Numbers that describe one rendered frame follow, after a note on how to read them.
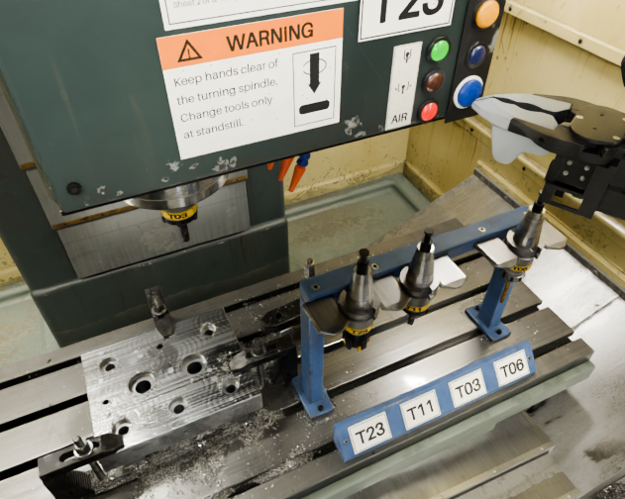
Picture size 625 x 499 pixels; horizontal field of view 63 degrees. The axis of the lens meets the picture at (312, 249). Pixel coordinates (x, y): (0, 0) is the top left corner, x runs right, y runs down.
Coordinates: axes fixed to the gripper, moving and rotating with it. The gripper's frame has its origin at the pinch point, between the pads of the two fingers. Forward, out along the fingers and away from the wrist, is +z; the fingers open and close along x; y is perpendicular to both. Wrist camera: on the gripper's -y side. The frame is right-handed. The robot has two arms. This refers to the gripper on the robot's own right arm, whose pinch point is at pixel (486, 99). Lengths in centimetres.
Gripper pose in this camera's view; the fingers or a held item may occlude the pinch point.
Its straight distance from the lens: 58.3
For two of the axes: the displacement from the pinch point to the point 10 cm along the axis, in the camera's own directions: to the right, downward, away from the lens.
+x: 5.8, -5.6, 5.9
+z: -8.2, -3.9, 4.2
